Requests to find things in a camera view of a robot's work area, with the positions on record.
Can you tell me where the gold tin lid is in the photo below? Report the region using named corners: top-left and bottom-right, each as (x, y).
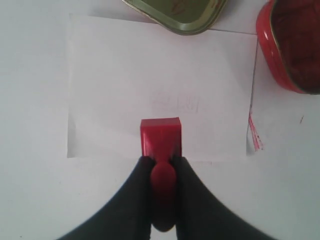
top-left (124, 0), bottom-right (227, 36)

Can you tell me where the red stamp with handle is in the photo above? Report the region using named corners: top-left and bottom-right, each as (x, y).
top-left (140, 117), bottom-right (182, 232)

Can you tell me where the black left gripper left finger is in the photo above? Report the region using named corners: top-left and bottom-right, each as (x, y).
top-left (60, 156), bottom-right (155, 240)

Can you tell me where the white paper sheet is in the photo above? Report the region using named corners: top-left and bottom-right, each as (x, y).
top-left (67, 15), bottom-right (257, 161)

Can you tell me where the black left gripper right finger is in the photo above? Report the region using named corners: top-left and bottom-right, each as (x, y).
top-left (172, 157), bottom-right (260, 240)

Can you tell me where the red ink paste tin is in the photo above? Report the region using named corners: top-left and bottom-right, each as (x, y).
top-left (256, 0), bottom-right (320, 95)

